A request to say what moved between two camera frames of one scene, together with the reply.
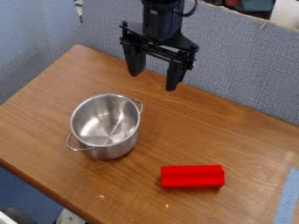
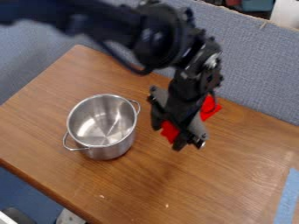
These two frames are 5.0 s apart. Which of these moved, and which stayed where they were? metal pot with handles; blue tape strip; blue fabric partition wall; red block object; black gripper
Moved: red block object; black gripper
Stayed: blue tape strip; metal pot with handles; blue fabric partition wall
